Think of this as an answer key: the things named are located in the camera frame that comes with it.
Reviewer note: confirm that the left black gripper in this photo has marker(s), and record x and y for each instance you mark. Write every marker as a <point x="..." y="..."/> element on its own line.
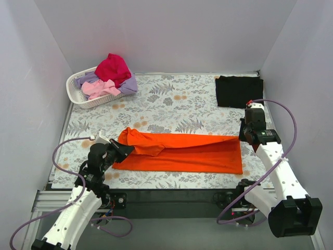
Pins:
<point x="118" y="150"/>

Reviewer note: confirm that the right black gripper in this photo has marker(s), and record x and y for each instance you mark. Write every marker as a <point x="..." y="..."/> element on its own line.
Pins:
<point x="243" y="134"/>

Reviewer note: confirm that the orange t shirt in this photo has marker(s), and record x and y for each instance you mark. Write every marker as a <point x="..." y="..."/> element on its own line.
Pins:
<point x="181" y="152"/>

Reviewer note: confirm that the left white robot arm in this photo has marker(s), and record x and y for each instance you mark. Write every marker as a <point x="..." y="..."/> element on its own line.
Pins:
<point x="90" y="201"/>

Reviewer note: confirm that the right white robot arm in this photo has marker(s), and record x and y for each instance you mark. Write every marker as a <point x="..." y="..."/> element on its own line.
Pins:
<point x="291" y="212"/>

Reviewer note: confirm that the folded black t shirt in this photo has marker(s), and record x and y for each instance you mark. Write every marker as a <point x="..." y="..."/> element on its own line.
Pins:
<point x="236" y="92"/>

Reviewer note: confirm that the lavender t shirt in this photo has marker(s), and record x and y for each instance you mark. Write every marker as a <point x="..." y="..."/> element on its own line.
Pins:
<point x="128" y="87"/>

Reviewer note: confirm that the pink t shirt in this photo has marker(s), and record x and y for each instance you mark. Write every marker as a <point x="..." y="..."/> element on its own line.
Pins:
<point x="99" y="88"/>

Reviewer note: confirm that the white plastic laundry basket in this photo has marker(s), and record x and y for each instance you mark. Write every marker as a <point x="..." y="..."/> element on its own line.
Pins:
<point x="76" y="96"/>

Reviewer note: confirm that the floral table mat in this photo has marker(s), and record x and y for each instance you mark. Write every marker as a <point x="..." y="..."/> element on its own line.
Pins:
<point x="163" y="104"/>

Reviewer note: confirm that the magenta t shirt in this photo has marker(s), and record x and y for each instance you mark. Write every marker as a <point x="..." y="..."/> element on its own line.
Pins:
<point x="113" y="68"/>

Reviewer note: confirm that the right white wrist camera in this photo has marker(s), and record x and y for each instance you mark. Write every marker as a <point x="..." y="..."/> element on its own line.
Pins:
<point x="254" y="105"/>

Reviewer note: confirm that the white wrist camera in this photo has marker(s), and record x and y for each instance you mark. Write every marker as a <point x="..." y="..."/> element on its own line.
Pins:
<point x="254" y="105"/>
<point x="100" y="137"/>

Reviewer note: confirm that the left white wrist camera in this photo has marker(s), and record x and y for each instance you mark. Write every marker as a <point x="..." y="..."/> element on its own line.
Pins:
<point x="100" y="137"/>

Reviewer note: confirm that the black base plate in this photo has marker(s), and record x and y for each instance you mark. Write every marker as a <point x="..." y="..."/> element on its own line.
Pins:
<point x="167" y="203"/>

